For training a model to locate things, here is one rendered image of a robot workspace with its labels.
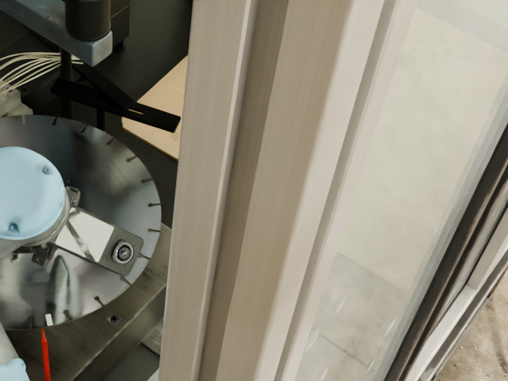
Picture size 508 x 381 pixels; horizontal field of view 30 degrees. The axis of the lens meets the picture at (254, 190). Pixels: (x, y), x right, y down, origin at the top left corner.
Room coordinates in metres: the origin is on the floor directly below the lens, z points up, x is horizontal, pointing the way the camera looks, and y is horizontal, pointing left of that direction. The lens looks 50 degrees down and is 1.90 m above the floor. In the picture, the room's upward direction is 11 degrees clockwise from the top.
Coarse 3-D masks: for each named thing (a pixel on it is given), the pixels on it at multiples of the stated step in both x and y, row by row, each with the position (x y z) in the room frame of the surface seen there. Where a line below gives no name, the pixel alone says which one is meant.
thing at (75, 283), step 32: (0, 128) 0.81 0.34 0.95; (32, 128) 0.82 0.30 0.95; (64, 128) 0.83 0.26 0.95; (96, 128) 0.84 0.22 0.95; (64, 160) 0.78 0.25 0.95; (96, 160) 0.79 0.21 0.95; (96, 192) 0.74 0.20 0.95; (128, 192) 0.74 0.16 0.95; (128, 224) 0.70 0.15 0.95; (160, 224) 0.71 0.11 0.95; (32, 256) 0.62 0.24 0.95; (64, 256) 0.63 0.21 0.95; (0, 288) 0.57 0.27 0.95; (32, 288) 0.58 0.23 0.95; (64, 288) 0.59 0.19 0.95; (96, 288) 0.60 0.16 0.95; (0, 320) 0.53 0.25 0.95; (64, 320) 0.55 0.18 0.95
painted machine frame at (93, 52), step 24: (0, 0) 0.97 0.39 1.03; (24, 0) 0.96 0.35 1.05; (48, 0) 0.97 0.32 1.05; (72, 0) 0.90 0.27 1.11; (96, 0) 0.91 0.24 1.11; (48, 24) 0.93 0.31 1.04; (72, 24) 0.90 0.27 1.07; (96, 24) 0.91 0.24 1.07; (72, 48) 0.91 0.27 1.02; (96, 48) 0.90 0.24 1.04
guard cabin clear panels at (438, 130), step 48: (432, 0) 0.29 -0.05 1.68; (480, 0) 0.35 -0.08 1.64; (432, 48) 0.31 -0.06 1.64; (480, 48) 0.38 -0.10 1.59; (432, 96) 0.33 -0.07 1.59; (480, 96) 0.42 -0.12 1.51; (384, 144) 0.29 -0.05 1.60; (432, 144) 0.36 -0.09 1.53; (480, 144) 0.49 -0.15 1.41; (384, 192) 0.31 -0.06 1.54; (432, 192) 0.41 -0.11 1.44; (384, 240) 0.34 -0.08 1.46; (432, 240) 0.48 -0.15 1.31; (480, 240) 0.75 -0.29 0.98; (336, 288) 0.29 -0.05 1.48; (384, 288) 0.39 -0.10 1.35; (336, 336) 0.32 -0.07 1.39; (384, 336) 0.46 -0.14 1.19
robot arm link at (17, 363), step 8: (0, 328) 0.37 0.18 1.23; (0, 336) 0.36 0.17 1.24; (0, 344) 0.35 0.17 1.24; (8, 344) 0.35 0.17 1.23; (0, 352) 0.34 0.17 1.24; (8, 352) 0.34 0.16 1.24; (16, 352) 0.35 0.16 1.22; (0, 360) 0.33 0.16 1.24; (8, 360) 0.34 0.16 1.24; (16, 360) 0.34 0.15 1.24; (0, 368) 0.32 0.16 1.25; (8, 368) 0.33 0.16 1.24; (16, 368) 0.33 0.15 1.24; (24, 368) 0.34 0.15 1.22; (0, 376) 0.32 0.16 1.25; (8, 376) 0.32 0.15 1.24; (16, 376) 0.32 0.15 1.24; (24, 376) 0.33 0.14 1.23
